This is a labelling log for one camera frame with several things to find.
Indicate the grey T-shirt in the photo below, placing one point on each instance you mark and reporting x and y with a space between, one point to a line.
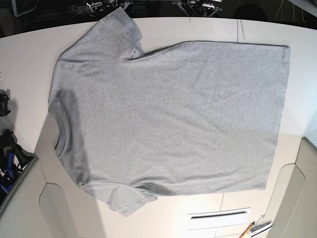
197 117

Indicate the white table cable slot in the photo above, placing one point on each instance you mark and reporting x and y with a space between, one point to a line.
219 219

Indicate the black device at left edge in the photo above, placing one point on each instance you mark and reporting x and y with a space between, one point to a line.
4 99

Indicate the blue and black clamp stand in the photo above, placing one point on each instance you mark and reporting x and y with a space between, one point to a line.
13 161

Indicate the black robot base mounts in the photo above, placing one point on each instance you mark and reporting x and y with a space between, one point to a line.
204 8

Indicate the wooden handled tool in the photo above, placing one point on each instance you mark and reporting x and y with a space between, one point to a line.
247 230

